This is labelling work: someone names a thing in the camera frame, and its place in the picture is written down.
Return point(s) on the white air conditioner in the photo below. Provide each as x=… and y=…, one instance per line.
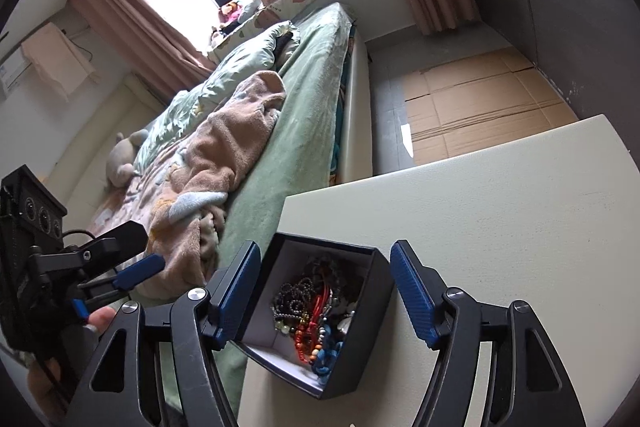
x=12, y=72

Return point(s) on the person's left hand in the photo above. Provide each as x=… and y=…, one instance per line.
x=102, y=319

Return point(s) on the beige towel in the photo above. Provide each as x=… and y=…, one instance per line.
x=55, y=57

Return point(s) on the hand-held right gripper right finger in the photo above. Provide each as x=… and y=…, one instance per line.
x=412, y=287

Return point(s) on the beige plush toy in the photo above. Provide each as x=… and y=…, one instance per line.
x=120, y=162

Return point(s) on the black jewelry box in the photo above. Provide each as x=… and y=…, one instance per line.
x=365, y=337

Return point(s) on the flattened cardboard sheet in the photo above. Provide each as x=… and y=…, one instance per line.
x=475, y=107

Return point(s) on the light green quilt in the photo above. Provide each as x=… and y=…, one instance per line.
x=225, y=67

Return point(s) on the peach fleece blanket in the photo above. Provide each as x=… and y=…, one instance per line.
x=225, y=147

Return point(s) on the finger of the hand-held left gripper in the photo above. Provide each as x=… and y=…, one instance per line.
x=142, y=268
x=80, y=311

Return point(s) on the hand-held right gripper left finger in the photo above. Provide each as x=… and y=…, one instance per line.
x=235, y=292

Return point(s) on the green bed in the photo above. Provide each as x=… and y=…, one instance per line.
x=300, y=132

